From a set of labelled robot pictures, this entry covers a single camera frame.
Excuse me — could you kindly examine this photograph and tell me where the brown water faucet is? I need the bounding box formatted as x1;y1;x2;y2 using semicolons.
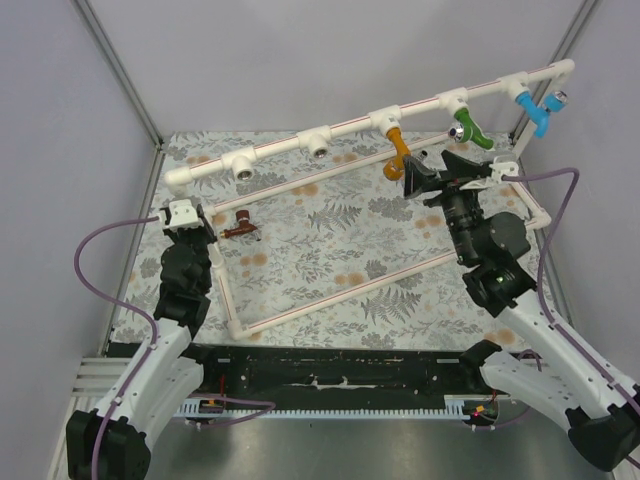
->
220;209;261;241

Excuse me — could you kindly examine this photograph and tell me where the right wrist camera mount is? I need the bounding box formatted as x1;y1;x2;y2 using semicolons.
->
460;153;519;190

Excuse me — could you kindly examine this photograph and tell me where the orange water faucet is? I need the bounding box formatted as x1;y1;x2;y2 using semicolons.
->
383;127;411;181

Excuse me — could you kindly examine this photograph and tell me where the green water faucet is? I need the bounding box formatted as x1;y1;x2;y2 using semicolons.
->
448;108;494;150

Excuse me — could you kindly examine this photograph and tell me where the purple cable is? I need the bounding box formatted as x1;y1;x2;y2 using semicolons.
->
72;217;277;480
467;167;640;469

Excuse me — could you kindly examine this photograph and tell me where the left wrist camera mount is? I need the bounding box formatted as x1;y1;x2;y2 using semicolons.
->
159;199;203;232

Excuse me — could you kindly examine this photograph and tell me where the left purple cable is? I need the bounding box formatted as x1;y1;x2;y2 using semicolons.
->
72;217;277;480

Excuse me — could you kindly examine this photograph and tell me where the aluminium frame profile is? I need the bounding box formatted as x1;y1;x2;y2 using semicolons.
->
550;0;602;63
71;0;164;150

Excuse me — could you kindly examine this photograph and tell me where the blue water faucet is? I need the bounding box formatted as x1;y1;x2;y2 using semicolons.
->
515;90;568;138

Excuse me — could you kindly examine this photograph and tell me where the aluminium frame profile right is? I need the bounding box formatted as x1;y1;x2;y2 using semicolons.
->
550;0;602;63

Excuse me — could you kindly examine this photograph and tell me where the white slotted cable duct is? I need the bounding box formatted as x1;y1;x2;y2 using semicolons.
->
173;396;470;421

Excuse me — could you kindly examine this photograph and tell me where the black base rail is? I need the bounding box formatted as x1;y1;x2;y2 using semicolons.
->
107;342;521;401

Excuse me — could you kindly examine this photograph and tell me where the floral patterned table mat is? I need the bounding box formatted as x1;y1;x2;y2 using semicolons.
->
112;130;551;350

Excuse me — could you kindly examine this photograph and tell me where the white PVC pipe frame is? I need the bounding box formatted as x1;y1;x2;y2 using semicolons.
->
163;59;575;341

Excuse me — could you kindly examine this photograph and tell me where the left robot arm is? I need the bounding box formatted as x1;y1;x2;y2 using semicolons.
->
66;200;217;479

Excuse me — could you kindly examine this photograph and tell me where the aluminium frame profile left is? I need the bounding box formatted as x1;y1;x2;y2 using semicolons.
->
71;0;164;150

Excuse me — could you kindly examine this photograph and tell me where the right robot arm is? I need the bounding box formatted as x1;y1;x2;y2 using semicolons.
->
403;151;639;472

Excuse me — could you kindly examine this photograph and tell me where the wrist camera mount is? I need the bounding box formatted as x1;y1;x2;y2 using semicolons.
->
460;153;519;190
159;199;203;232

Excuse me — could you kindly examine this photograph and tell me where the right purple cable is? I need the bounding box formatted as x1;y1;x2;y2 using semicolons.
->
467;167;640;469

